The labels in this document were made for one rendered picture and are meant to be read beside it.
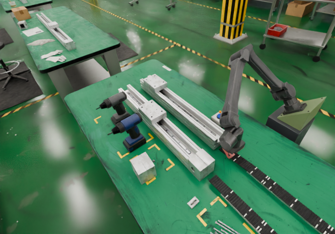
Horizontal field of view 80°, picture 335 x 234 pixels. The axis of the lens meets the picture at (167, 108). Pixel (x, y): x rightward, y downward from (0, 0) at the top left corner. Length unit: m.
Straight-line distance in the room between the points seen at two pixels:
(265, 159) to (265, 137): 0.16
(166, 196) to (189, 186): 0.12
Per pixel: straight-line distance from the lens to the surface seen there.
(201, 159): 1.03
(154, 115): 1.20
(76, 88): 3.01
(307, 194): 1.18
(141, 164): 1.03
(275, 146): 1.29
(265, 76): 1.30
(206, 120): 1.22
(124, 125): 1.06
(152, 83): 1.47
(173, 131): 1.18
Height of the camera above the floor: 1.73
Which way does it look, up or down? 42 degrees down
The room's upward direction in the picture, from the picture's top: 6 degrees counter-clockwise
